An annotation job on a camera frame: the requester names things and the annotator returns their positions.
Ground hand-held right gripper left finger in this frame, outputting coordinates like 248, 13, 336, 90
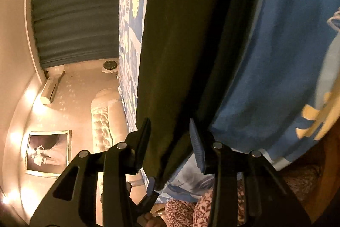
29, 117, 152, 227

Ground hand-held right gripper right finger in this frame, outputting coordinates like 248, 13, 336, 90
189, 118, 311, 227

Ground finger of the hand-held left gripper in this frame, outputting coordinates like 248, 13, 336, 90
133, 176, 160, 219

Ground black pants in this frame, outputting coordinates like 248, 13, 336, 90
135, 0, 269, 190

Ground person's left hand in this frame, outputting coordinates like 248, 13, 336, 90
141, 212, 166, 227

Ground tufted cream headboard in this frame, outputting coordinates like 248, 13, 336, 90
91, 87, 149, 190

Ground blue printed bed blanket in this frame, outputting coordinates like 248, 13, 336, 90
117, 0, 340, 203

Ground brown wooden furniture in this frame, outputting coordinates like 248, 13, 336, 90
303, 134, 340, 221

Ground dark pleated curtain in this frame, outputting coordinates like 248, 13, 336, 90
31, 0, 129, 69

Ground framed wall picture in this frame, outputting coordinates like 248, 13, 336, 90
24, 130, 72, 179

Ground white wall air conditioner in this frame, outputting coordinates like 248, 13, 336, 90
40, 77, 60, 105

